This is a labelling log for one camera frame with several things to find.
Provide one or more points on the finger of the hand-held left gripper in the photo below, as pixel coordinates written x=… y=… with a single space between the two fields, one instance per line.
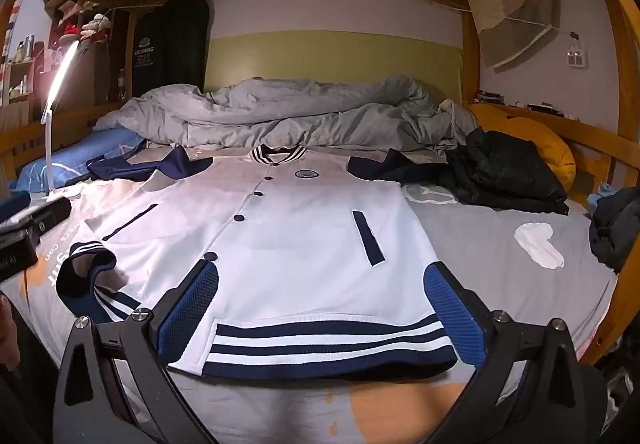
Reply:
x=47 y=216
x=12 y=206

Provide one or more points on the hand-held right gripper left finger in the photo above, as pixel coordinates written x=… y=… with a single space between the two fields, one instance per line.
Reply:
x=190 y=309

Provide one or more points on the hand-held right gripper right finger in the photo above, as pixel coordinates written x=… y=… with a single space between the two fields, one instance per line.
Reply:
x=452 y=314

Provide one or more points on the white and navy varsity jacket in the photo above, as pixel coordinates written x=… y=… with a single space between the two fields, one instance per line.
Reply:
x=300 y=234

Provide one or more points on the black puffer jacket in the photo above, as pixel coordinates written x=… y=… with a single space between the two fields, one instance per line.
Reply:
x=500 y=174

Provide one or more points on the dark clothes pile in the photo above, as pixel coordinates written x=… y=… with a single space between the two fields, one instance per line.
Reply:
x=615 y=224

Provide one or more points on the blue pillow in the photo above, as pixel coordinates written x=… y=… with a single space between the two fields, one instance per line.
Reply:
x=75 y=159

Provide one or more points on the wooden shelf unit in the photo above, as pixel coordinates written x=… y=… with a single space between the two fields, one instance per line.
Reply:
x=22 y=79

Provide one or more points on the white desk lamp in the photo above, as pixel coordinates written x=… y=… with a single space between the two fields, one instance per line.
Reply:
x=62 y=69

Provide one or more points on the light blue cloth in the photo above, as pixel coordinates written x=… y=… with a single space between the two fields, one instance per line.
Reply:
x=597 y=199

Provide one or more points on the yellow pillow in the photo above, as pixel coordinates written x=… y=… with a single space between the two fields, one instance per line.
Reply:
x=550 y=144

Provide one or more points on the white plush toy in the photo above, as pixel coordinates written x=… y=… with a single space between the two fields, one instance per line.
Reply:
x=97 y=27

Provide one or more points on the black printed hanging bag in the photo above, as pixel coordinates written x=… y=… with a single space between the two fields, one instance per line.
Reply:
x=170 y=49

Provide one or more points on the small colourful clutter pile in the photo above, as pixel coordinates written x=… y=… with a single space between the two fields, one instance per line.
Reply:
x=489 y=97

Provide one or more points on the grey duvet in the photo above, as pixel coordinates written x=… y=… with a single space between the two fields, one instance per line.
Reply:
x=300 y=114

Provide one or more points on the black remote control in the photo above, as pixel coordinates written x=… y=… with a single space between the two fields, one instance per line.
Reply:
x=547 y=108

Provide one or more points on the green headboard panel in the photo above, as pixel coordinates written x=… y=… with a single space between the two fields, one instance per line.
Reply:
x=325 y=59

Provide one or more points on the pale hanging curtain cloth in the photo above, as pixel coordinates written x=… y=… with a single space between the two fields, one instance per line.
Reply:
x=515 y=9

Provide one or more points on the white wall socket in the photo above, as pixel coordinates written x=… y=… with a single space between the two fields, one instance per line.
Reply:
x=575 y=57

